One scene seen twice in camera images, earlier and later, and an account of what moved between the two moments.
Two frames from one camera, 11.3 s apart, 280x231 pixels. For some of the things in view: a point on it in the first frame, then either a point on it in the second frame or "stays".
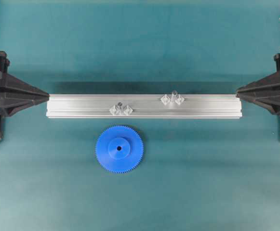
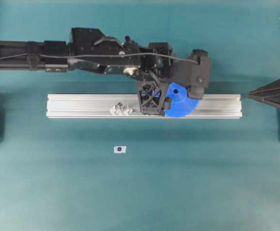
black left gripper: [6, 92] -> [151, 94]
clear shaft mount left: [120, 109] stays
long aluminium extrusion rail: [143, 106] stays
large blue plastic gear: [119, 148] -> [181, 106]
